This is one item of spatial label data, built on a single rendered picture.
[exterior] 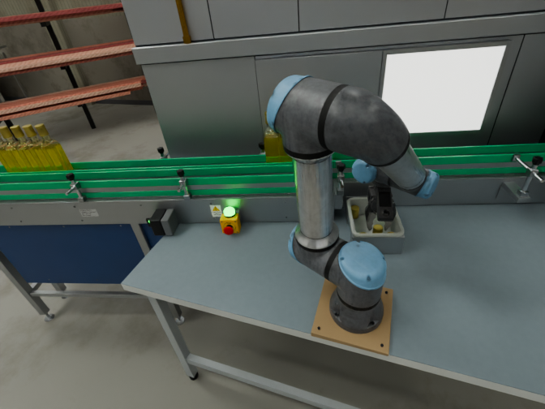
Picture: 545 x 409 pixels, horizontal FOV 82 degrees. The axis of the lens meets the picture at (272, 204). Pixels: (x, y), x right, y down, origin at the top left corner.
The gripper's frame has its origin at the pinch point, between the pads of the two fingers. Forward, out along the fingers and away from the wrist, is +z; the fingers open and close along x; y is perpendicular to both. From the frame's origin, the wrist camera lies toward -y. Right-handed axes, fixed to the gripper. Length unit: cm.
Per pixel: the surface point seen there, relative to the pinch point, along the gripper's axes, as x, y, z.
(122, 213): 104, 9, -1
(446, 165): -27.7, 22.9, -12.0
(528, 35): -52, 42, -52
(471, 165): -36.8, 23.0, -11.7
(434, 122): -26, 39, -23
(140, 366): 113, -16, 80
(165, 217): 82, 4, -3
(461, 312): -18.8, -30.2, 5.4
